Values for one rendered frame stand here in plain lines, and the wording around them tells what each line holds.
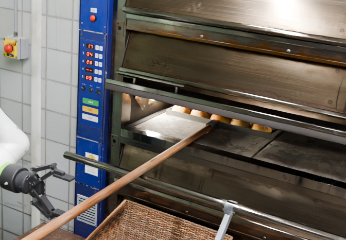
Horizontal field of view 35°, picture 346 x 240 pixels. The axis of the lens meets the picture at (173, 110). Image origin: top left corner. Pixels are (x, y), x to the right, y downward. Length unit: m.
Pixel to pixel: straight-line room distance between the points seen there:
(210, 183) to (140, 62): 0.59
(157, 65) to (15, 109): 0.89
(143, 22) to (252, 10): 0.49
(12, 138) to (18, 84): 0.83
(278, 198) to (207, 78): 0.56
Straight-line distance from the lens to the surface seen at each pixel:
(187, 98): 2.12
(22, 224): 3.12
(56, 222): 1.67
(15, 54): 2.72
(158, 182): 2.01
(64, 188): 2.82
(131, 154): 2.53
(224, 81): 2.18
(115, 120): 2.50
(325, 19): 2.03
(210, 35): 2.19
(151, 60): 2.33
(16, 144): 2.05
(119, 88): 2.27
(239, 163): 2.25
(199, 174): 2.37
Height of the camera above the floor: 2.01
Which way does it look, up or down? 17 degrees down
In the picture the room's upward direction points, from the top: 5 degrees clockwise
